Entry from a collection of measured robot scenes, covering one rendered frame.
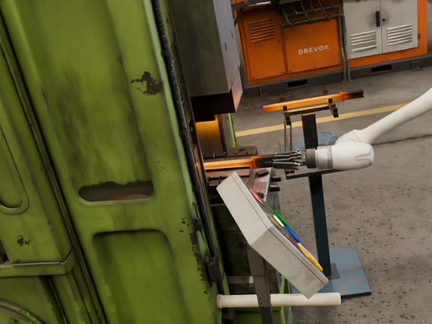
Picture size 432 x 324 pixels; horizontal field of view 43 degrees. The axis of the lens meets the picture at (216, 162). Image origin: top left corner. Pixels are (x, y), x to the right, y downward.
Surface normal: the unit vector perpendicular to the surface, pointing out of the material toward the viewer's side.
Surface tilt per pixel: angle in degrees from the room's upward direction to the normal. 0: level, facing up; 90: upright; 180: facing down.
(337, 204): 0
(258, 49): 90
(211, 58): 90
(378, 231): 0
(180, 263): 90
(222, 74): 90
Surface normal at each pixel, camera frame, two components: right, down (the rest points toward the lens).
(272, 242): 0.26, 0.40
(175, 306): -0.17, 0.47
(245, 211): -0.62, -0.62
